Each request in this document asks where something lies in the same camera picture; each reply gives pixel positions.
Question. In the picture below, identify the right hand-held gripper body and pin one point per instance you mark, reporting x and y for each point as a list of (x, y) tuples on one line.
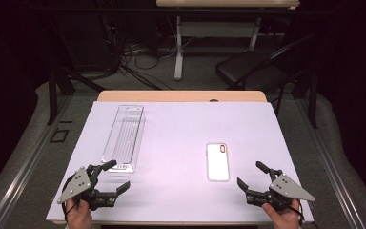
[(286, 187)]

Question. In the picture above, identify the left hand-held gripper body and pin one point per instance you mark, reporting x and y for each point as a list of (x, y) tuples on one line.
[(77, 184)]

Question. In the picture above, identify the clear plastic package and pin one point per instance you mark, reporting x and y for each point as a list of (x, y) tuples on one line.
[(124, 140)]

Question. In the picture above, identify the translucent phone case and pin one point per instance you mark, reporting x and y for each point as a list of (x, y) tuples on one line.
[(217, 163)]

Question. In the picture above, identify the person's left hand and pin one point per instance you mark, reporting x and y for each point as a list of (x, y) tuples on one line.
[(80, 216)]

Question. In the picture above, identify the person's right hand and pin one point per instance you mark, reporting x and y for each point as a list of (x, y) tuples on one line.
[(284, 219)]

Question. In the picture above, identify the white board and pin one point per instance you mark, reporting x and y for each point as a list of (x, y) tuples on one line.
[(178, 143)]

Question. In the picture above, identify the black metal stand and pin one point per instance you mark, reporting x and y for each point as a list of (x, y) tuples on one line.
[(52, 95)]

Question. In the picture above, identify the wooden table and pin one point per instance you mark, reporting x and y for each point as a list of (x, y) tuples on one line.
[(178, 95)]

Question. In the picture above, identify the black folding chair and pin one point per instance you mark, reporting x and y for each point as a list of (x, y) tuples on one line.
[(244, 66)]

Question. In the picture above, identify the dark curtain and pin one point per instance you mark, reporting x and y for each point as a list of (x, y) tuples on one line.
[(6, 79), (355, 79)]

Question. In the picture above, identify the desk with white legs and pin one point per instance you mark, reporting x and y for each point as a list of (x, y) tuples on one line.
[(178, 47)]

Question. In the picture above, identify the black square floor frame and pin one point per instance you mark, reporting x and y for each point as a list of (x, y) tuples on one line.
[(65, 136)]

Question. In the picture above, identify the aluminium rail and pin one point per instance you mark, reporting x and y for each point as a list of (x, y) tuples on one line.
[(22, 171), (333, 171)]

